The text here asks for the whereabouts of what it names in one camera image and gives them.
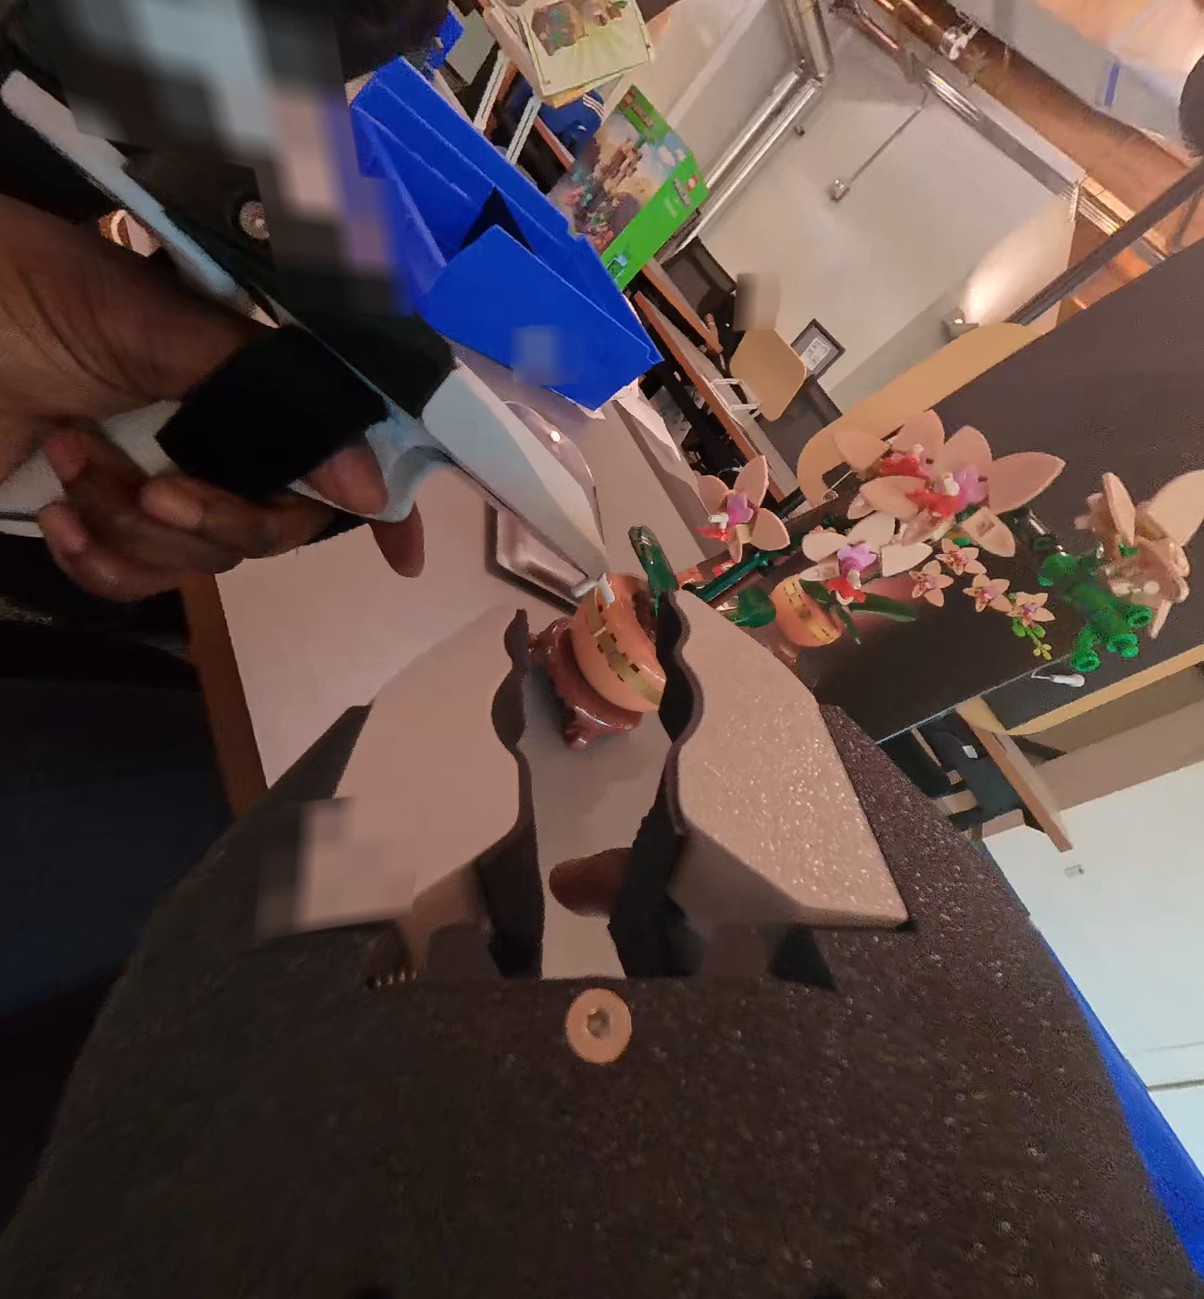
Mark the person's left hand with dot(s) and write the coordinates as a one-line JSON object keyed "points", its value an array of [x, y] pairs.
{"points": [[54, 326]]}

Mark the large blue plastic bin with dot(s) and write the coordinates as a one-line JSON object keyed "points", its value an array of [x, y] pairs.
{"points": [[520, 305]]}

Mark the green toy set box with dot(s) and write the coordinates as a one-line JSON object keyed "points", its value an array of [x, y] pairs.
{"points": [[642, 173]]}

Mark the open instruction booklet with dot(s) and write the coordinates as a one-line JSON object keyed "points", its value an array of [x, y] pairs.
{"points": [[581, 47]]}

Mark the toy brick orchid plant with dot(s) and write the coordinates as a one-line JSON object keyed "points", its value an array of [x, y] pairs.
{"points": [[611, 650]]}

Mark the black light stand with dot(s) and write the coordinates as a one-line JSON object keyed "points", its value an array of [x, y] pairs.
{"points": [[1119, 244]]}

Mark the grey desk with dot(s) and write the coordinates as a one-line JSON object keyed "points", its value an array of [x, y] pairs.
{"points": [[357, 610]]}

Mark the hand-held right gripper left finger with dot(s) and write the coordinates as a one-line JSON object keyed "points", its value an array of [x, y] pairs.
{"points": [[439, 752]]}

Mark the person's right hand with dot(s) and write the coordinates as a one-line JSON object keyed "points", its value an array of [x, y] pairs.
{"points": [[586, 882]]}

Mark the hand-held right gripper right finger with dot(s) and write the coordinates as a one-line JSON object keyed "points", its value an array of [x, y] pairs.
{"points": [[764, 792]]}

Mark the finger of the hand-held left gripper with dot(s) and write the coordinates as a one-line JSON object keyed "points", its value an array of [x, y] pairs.
{"points": [[520, 457]]}

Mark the framed picture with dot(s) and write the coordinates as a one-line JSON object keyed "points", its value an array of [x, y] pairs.
{"points": [[817, 351]]}

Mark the beige chair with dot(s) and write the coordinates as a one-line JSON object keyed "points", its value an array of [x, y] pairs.
{"points": [[764, 371]]}

